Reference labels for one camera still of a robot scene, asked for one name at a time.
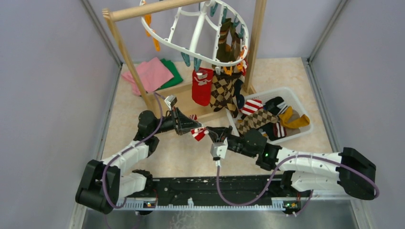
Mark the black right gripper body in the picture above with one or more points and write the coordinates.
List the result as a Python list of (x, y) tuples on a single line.
[(236, 141)]

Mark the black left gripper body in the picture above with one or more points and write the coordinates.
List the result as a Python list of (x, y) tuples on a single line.
[(172, 120)]

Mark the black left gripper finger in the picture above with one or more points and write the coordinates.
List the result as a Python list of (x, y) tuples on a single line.
[(183, 120), (184, 129)]

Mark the brown argyle sock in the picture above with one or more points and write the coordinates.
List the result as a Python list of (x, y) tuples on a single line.
[(218, 87), (229, 90)]

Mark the white clothes clip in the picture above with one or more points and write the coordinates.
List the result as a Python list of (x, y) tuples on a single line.
[(218, 70)]

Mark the teal clothes clip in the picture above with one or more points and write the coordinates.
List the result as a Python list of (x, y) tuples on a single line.
[(186, 59), (196, 64)]

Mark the red white striped sock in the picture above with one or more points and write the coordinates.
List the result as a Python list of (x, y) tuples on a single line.
[(200, 132)]

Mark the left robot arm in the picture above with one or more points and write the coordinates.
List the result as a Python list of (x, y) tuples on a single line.
[(105, 182)]

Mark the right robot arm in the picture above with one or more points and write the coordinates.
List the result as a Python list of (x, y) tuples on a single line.
[(348, 170)]

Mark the orange clothes clip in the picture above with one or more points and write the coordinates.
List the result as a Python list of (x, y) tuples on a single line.
[(228, 70)]

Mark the orange clip at back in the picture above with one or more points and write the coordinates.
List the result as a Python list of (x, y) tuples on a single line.
[(148, 22)]

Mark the white round clip hanger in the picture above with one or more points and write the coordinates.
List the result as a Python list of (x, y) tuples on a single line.
[(214, 13)]

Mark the green cloth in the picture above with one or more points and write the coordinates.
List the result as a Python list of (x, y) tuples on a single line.
[(177, 79)]

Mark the white plastic laundry basket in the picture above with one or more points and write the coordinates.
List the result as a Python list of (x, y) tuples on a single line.
[(291, 99)]

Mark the pink cloth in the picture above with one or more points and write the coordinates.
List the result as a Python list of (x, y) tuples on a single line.
[(153, 74)]

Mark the navy white red hanging sock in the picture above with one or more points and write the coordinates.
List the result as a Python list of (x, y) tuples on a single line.
[(242, 69)]

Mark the yellow sock in basket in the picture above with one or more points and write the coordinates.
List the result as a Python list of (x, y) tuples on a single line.
[(291, 119)]

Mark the olive striped hanging sock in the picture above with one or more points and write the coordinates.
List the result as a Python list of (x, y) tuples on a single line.
[(224, 48)]

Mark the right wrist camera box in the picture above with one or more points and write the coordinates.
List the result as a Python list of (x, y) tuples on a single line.
[(219, 149)]

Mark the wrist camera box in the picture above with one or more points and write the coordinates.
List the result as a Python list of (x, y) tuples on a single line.
[(170, 101), (219, 149)]

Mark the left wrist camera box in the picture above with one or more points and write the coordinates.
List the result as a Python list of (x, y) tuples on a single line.
[(170, 101)]

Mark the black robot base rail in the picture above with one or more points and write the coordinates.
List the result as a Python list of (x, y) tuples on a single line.
[(224, 193)]

